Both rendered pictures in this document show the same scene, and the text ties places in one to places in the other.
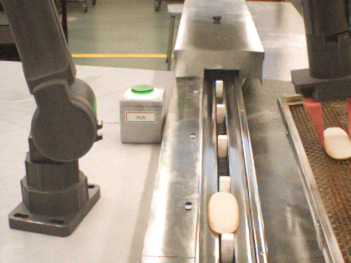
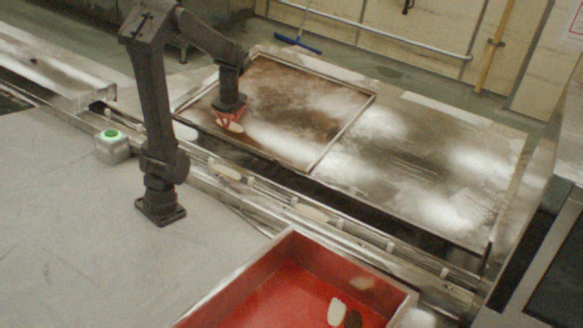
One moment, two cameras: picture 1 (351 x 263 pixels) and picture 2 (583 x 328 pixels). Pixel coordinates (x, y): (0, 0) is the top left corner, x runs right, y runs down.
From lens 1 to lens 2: 1.03 m
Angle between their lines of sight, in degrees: 61
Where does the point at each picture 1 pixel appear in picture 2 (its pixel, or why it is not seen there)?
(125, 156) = (129, 172)
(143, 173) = not seen: hidden behind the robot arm
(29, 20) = (168, 128)
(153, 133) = (126, 153)
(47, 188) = (170, 199)
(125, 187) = not seen: hidden behind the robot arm
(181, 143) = not seen: hidden behind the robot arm
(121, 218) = (187, 196)
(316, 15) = (231, 80)
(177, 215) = (222, 181)
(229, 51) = (100, 89)
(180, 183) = (199, 169)
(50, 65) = (174, 144)
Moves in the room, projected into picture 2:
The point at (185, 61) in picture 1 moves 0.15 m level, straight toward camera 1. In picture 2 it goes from (78, 103) to (114, 119)
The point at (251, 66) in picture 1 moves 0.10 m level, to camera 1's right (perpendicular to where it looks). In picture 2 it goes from (111, 93) to (132, 84)
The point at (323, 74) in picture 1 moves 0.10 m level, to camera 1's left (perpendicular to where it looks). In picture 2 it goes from (233, 101) to (213, 113)
